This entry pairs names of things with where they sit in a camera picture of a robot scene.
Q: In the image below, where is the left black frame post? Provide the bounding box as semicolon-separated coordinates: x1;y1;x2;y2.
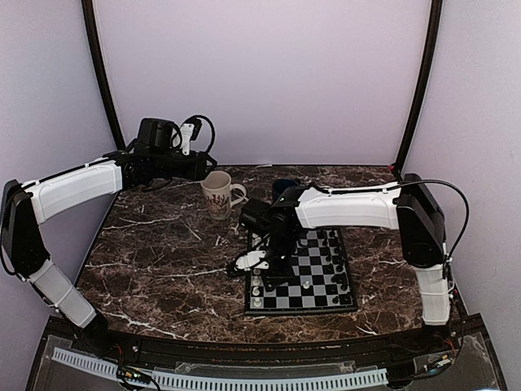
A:
81;0;127;150

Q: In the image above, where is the right black frame post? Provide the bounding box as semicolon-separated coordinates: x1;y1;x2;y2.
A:
392;0;443;178

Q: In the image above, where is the black frame post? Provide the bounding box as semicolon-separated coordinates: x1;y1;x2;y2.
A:
81;0;127;150
392;0;443;178

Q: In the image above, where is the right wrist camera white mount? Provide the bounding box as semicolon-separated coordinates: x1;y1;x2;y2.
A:
226;250;269;276

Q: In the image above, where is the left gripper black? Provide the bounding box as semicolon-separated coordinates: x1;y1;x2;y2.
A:
151;148;217;181

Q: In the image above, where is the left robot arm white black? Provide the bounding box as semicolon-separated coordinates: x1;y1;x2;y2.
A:
1;114;217;355

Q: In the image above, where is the dark blue mug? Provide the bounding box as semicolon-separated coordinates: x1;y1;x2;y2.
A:
272;178;300;202

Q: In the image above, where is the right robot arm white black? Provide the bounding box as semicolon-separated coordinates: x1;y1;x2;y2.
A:
227;174;454;354

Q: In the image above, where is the cream floral mug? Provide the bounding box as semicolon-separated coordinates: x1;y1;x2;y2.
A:
201;170;247;221

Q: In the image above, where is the white perforated cable duct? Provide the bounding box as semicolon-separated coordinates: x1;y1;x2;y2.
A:
51;348;388;390

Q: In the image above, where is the black front rail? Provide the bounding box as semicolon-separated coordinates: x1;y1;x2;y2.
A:
108;314;488;368

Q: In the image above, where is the black silver chess board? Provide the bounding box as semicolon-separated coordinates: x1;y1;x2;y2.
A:
244;227;358;316

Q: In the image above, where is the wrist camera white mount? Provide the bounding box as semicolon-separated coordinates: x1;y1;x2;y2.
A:
180;117;203;156
226;250;269;276

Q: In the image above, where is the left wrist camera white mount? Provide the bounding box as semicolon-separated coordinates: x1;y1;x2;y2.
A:
180;117;203;156

